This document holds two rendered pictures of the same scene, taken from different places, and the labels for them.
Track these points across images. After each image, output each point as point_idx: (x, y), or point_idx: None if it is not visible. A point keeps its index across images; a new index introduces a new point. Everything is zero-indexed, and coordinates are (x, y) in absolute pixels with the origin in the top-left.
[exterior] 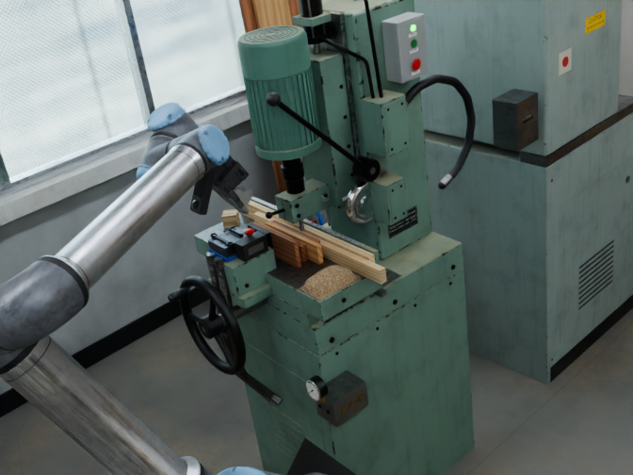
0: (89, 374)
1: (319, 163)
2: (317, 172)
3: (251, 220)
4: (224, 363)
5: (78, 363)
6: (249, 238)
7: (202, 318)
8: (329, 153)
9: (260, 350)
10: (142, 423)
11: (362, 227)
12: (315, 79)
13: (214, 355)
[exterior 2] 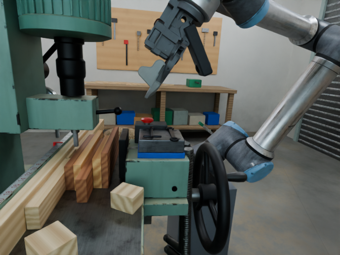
0: (294, 84)
1: (33, 70)
2: (31, 85)
3: (17, 249)
4: (200, 224)
5: (299, 78)
6: (152, 122)
7: (214, 186)
8: (40, 51)
9: None
10: (270, 115)
11: (9, 159)
12: None
13: (205, 236)
